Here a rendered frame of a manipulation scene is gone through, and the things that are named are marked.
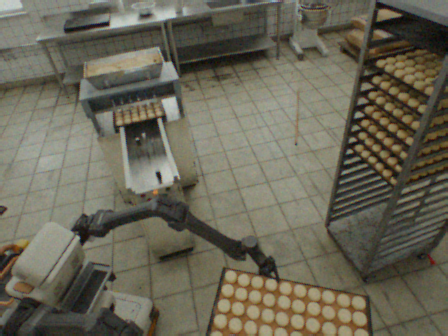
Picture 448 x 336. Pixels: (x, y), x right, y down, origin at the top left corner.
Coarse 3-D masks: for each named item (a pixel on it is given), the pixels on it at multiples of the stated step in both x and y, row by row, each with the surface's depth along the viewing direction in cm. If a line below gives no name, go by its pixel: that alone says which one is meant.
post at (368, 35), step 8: (368, 16) 150; (376, 16) 148; (368, 24) 151; (368, 32) 152; (368, 40) 155; (360, 56) 162; (368, 56) 161; (360, 64) 164; (360, 72) 166; (360, 88) 173; (352, 96) 177; (352, 104) 179; (352, 112) 182; (344, 136) 195; (344, 144) 198; (344, 152) 203; (336, 176) 218; (336, 184) 222; (336, 192) 228; (328, 208) 242; (328, 216) 246; (328, 224) 252
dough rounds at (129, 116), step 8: (144, 104) 268; (152, 104) 267; (160, 104) 266; (120, 112) 259; (128, 112) 257; (136, 112) 257; (144, 112) 255; (152, 112) 255; (160, 112) 253; (120, 120) 249; (128, 120) 248; (136, 120) 248
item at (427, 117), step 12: (444, 60) 120; (444, 72) 122; (444, 84) 124; (432, 96) 130; (432, 108) 131; (420, 132) 140; (420, 144) 145; (408, 156) 151; (408, 168) 154; (396, 192) 166; (396, 204) 172; (384, 216) 181; (384, 228) 186; (372, 252) 203
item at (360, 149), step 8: (360, 144) 200; (360, 152) 194; (368, 152) 191; (368, 160) 188; (376, 160) 185; (376, 168) 182; (384, 168) 181; (440, 168) 177; (384, 176) 178; (392, 176) 178; (416, 176) 174; (424, 176) 176; (392, 184) 173
